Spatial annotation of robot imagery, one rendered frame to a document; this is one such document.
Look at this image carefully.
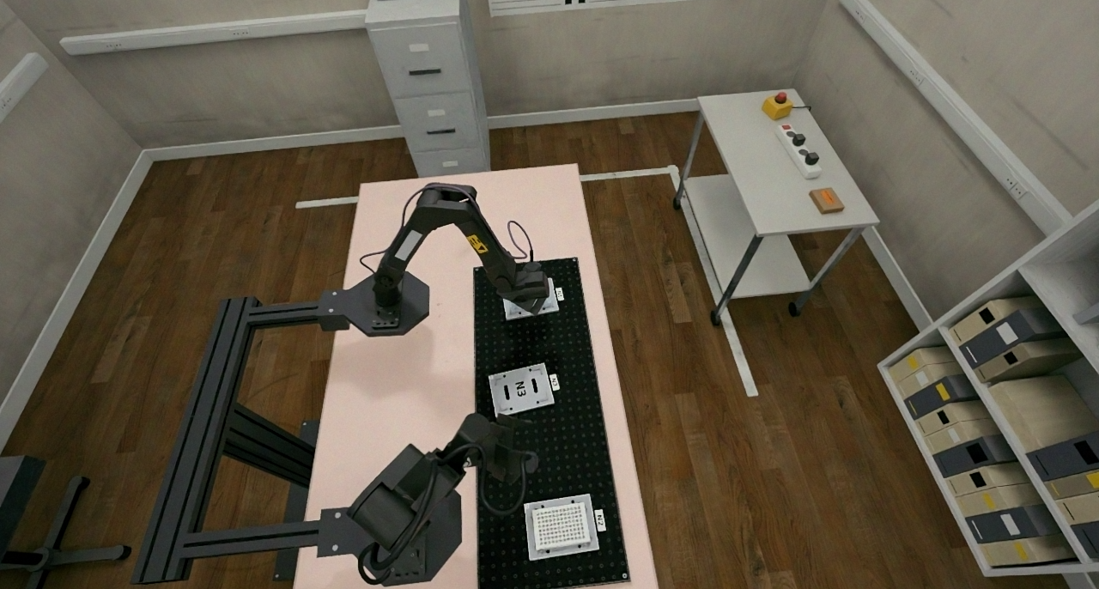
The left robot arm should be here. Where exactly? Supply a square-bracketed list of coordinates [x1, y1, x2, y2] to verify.
[371, 182, 550, 330]

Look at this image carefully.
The white well plate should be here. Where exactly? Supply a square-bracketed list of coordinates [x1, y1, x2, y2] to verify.
[532, 502, 591, 551]

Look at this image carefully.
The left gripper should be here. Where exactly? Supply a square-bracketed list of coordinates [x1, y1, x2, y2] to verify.
[512, 262, 547, 316]

